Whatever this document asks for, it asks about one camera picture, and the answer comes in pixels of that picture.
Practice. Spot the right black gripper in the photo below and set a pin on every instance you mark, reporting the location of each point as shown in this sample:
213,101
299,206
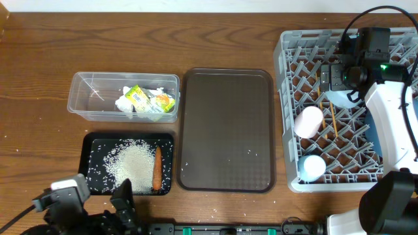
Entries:
335,70

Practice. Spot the light blue bowl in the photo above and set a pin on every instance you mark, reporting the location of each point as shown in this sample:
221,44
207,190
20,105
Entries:
340,99

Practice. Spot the orange carrot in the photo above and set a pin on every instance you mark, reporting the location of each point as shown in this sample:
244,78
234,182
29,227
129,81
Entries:
157,170

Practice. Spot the pink plastic cup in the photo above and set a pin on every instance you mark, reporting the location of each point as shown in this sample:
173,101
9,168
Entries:
308,122

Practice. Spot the dark blue plate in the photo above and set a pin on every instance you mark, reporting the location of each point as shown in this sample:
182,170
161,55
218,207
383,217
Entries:
371,133

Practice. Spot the light blue plastic cup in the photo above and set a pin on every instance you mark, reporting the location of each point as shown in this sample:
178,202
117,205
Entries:
311,167

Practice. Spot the green yellow snack wrapper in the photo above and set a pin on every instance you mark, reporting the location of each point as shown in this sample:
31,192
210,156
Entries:
156,106

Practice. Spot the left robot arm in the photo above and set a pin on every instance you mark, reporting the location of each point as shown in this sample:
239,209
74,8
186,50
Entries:
67,219

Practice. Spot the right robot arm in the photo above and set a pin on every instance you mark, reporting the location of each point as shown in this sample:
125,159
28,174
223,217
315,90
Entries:
388,207

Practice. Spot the grey dishwasher rack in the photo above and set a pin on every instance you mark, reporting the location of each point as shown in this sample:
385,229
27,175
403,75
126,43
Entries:
352,164

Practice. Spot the clear plastic waste bin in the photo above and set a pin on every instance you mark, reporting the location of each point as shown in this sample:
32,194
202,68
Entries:
93,95

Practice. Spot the black plastic tray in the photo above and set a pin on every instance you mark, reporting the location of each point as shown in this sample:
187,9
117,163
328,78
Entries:
99,148

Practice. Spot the brown plastic serving tray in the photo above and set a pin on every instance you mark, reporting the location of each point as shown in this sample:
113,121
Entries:
227,131

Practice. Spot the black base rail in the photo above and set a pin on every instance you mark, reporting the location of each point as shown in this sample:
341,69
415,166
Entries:
285,228

